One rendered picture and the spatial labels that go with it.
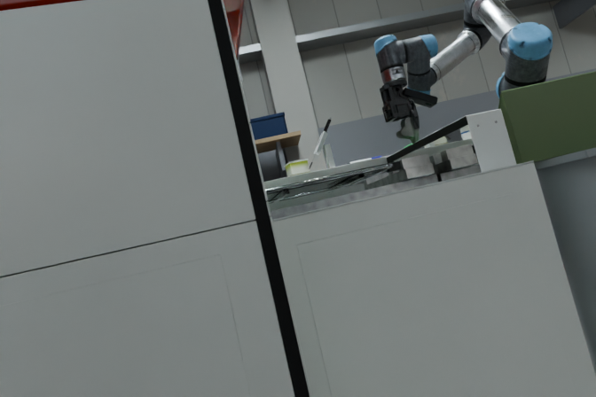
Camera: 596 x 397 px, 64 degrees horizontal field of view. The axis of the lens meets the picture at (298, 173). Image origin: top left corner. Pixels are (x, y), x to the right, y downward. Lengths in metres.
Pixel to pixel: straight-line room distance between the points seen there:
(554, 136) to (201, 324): 1.03
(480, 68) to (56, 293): 4.35
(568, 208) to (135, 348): 1.15
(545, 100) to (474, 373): 0.73
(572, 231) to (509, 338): 0.46
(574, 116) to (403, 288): 0.70
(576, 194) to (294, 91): 2.89
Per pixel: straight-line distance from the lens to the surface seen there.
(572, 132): 1.46
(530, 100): 1.42
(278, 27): 4.22
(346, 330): 1.00
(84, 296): 0.78
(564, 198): 1.49
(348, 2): 4.68
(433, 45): 1.63
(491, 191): 1.13
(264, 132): 3.55
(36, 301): 0.80
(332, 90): 4.35
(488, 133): 1.22
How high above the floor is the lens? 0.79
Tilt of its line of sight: 6 degrees up
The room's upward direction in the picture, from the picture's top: 13 degrees counter-clockwise
